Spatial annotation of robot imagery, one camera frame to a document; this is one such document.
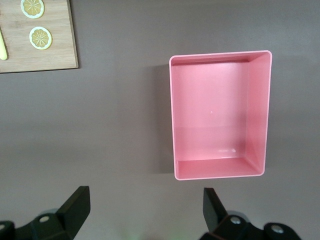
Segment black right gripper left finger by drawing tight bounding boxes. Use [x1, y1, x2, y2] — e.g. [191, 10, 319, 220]
[0, 185, 91, 240]

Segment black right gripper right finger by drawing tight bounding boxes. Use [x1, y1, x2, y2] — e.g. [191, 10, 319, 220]
[201, 187, 303, 240]

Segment pink plastic bin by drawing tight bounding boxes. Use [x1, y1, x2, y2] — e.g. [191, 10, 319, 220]
[168, 50, 273, 182]

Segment brown table cover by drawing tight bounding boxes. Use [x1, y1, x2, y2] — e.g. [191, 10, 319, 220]
[0, 0, 320, 240]

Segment wooden cutting board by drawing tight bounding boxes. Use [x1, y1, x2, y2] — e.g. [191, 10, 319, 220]
[0, 0, 79, 74]

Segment yellow plastic fork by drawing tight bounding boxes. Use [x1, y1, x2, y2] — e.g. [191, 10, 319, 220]
[0, 29, 9, 61]

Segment lemon slice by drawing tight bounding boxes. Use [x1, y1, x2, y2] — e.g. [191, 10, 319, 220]
[28, 26, 53, 51]
[20, 0, 46, 20]

